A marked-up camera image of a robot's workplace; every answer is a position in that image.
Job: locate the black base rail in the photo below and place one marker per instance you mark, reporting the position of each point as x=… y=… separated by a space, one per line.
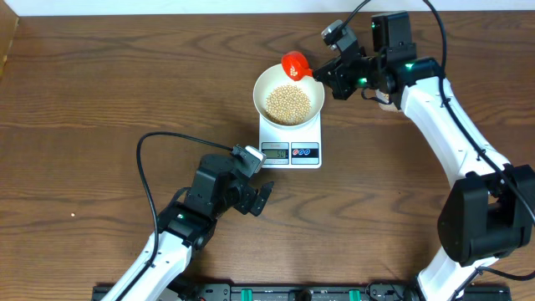
x=378 y=291

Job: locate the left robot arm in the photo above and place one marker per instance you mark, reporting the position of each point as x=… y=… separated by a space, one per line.
x=184 y=228

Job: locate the red measuring scoop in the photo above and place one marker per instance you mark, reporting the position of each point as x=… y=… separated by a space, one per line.
x=295 y=66

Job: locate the white kitchen scale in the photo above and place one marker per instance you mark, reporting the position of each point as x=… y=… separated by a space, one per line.
x=291 y=147

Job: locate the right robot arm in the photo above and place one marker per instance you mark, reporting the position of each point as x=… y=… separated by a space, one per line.
x=489 y=212

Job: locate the clear plastic container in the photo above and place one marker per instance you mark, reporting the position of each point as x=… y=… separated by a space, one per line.
x=388 y=102

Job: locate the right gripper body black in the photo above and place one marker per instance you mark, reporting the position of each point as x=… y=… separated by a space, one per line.
x=362 y=72

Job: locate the soybeans in bowl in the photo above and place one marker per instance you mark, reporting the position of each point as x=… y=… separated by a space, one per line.
x=288 y=105

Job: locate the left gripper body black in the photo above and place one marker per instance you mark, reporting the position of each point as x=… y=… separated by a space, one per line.
x=231 y=196

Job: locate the white bowl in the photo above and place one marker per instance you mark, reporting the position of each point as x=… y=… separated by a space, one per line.
x=274 y=77

